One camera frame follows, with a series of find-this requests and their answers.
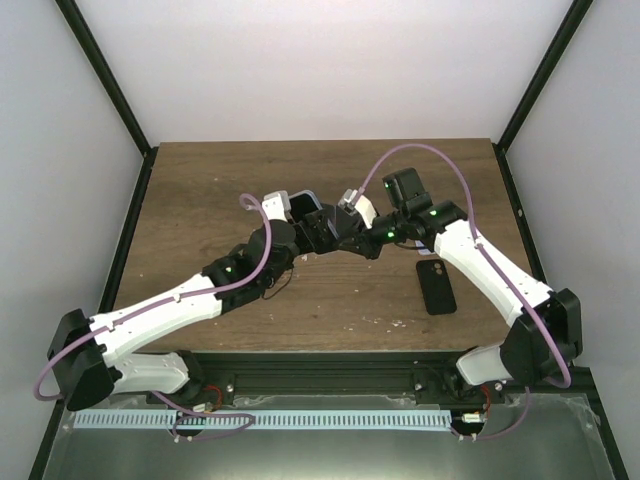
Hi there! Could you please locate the black phone table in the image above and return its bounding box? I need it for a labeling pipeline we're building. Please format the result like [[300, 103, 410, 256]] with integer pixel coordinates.
[[289, 190, 322, 222]]

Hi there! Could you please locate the black phone case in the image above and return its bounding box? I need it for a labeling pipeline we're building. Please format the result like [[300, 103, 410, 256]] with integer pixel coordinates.
[[416, 260, 457, 316]]

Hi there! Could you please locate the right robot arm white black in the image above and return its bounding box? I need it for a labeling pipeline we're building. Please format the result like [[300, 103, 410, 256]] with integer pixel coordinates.
[[337, 168, 582, 403]]

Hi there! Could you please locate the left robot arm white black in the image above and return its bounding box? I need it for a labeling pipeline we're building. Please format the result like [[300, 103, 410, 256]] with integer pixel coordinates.
[[46, 208, 338, 411]]

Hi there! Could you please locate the metal sheet front panel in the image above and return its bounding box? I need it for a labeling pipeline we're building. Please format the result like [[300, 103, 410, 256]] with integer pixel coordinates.
[[33, 395, 626, 479]]

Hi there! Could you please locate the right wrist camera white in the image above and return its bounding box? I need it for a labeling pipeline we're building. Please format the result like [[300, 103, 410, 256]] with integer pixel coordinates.
[[338, 189, 378, 230]]

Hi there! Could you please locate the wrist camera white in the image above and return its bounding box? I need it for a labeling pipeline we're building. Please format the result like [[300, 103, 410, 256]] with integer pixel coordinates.
[[262, 190, 291, 222], [338, 189, 378, 230]]

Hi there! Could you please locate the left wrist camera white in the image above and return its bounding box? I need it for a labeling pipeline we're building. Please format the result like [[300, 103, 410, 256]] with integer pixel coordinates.
[[262, 190, 291, 222]]

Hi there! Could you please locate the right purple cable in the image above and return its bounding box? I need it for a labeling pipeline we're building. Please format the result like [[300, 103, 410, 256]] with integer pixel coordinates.
[[357, 143, 573, 442]]

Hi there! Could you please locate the purple cable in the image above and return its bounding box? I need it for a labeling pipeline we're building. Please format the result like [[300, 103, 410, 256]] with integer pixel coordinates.
[[33, 193, 276, 444], [357, 143, 573, 442]]

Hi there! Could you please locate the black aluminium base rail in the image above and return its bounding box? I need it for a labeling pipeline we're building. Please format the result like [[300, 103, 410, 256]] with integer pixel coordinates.
[[65, 351, 594, 407]]

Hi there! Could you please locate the right black frame post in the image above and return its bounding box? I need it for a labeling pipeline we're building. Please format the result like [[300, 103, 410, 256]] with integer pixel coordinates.
[[497, 0, 595, 151]]

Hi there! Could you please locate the black frame post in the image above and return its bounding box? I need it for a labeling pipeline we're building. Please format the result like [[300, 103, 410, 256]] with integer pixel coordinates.
[[497, 0, 595, 151], [53, 0, 153, 160]]

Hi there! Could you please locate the light blue slotted cable duct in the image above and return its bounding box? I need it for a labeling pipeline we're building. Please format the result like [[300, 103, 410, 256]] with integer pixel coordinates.
[[73, 409, 452, 432]]

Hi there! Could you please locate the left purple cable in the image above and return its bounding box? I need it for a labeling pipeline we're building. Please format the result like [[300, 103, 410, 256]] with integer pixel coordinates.
[[33, 193, 276, 444]]

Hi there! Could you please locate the left black frame post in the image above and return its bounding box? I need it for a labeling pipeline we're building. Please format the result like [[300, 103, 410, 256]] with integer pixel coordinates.
[[53, 0, 153, 160]]

